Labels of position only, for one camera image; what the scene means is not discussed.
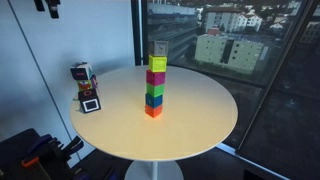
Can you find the green block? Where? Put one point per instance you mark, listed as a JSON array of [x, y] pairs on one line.
[[155, 90]]

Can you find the black equipment case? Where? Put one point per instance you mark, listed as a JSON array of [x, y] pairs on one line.
[[20, 160]]

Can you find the blue block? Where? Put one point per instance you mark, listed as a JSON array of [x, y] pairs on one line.
[[153, 100]]

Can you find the gray block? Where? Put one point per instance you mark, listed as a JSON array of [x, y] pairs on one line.
[[160, 48]]

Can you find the orange block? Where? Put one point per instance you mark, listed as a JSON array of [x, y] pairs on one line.
[[153, 111]]

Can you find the white table pedestal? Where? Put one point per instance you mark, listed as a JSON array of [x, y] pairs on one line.
[[154, 170]]

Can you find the yellow block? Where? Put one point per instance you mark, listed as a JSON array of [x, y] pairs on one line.
[[157, 64]]

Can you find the black soft cube letter D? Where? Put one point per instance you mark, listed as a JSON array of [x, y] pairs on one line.
[[90, 104]]

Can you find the magenta block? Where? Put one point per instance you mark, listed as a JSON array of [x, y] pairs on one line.
[[155, 78]]

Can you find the soft cube with orange face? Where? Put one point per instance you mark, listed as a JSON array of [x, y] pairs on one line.
[[85, 84]]

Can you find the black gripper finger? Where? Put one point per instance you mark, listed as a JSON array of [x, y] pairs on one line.
[[39, 4], [54, 8]]

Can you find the blue clamp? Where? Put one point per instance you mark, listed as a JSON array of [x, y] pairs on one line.
[[40, 141]]

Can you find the dark window frame post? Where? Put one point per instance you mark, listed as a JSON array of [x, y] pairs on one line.
[[136, 33], [276, 76]]

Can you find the pale apartment building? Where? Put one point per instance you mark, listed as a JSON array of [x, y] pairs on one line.
[[230, 53]]

